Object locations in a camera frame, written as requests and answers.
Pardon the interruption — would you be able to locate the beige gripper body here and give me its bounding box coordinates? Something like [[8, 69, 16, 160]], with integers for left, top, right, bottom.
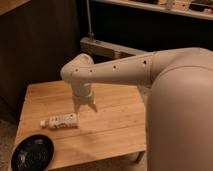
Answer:
[[72, 91, 94, 105]]

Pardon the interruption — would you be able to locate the metal pole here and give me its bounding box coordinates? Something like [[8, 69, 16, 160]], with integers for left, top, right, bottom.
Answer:
[[86, 0, 94, 41]]

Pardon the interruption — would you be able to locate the dark wooden cabinet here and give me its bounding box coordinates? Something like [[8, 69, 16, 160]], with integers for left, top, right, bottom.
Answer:
[[0, 0, 79, 123]]

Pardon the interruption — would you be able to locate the wooden table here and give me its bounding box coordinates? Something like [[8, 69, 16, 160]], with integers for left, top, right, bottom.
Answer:
[[15, 81, 146, 170]]

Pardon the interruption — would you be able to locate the wooden shelf beam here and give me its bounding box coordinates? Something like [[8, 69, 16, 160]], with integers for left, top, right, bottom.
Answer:
[[80, 37, 145, 59]]

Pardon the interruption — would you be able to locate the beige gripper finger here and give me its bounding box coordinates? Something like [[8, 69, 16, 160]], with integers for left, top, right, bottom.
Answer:
[[74, 104, 80, 114], [89, 102, 98, 112]]

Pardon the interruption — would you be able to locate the black ceramic bowl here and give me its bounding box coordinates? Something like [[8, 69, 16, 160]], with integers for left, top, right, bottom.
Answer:
[[11, 134, 54, 171]]

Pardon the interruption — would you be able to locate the upper wooden shelf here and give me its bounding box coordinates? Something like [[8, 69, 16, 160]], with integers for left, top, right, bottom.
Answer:
[[93, 0, 213, 21]]

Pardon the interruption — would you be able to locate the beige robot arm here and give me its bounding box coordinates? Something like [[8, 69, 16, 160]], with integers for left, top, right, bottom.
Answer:
[[61, 47, 213, 171]]

